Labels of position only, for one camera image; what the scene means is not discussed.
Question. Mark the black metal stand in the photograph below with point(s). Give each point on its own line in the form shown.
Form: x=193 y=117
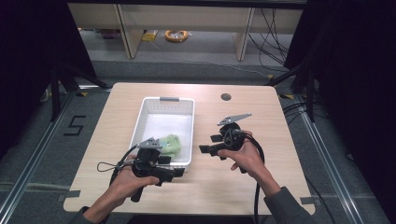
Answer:
x=303 y=87
x=62 y=90

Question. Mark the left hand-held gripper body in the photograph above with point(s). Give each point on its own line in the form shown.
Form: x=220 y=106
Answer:
x=149 y=161

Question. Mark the white plastic basket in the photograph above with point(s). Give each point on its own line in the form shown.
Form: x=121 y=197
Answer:
x=163 y=130

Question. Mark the black curtain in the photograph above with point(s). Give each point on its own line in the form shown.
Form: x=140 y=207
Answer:
x=358 y=77
x=34 y=62

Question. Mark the metal floor rail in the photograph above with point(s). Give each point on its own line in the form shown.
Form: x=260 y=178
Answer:
x=330 y=165
x=34 y=155

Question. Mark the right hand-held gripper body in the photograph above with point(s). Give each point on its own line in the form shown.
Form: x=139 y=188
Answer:
x=232 y=137

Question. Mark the yellow packet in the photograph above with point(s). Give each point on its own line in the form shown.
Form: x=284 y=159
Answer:
x=150 y=36

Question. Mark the person's left hand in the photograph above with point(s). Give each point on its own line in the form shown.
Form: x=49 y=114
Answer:
x=130 y=180

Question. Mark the dark round table grommet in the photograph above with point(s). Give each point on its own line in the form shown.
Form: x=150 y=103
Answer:
x=226 y=96

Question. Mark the person's right hand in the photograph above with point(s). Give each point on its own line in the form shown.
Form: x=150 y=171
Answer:
x=247 y=157

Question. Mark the green mitten with blue pattern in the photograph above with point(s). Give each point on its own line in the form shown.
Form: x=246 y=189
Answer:
x=168 y=150

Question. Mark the grey tape strip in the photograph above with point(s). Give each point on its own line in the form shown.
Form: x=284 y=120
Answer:
x=307 y=200
x=73 y=193

